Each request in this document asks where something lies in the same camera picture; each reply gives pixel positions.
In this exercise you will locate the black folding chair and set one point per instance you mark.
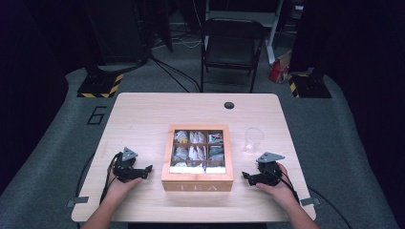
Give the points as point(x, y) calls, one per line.
point(230, 47)

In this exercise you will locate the pile of tea bags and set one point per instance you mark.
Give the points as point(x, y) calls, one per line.
point(197, 152)

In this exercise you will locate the clear glass cup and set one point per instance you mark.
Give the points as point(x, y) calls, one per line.
point(253, 140)

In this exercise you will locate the black table grommet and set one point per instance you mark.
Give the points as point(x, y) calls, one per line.
point(229, 105)

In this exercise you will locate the person's left hand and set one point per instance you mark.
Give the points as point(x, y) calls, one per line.
point(117, 191)

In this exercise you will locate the person's right hand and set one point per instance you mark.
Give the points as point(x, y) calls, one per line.
point(283, 192)

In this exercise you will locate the black tape floor marking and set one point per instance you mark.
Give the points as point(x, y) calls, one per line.
point(97, 115)

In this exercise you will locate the brown cardboard box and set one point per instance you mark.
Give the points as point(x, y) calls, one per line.
point(286, 58)

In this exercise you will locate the striped black stand base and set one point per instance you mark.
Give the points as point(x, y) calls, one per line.
point(98, 86)
point(310, 86)

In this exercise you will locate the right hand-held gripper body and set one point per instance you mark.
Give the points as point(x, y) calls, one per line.
point(270, 175)

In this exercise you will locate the grey tape strip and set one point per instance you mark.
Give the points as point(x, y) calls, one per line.
point(310, 201)
point(78, 201)

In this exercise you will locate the wooden tea box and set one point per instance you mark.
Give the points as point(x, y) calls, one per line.
point(197, 184)

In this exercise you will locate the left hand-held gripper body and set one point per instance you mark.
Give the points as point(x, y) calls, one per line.
point(125, 170)

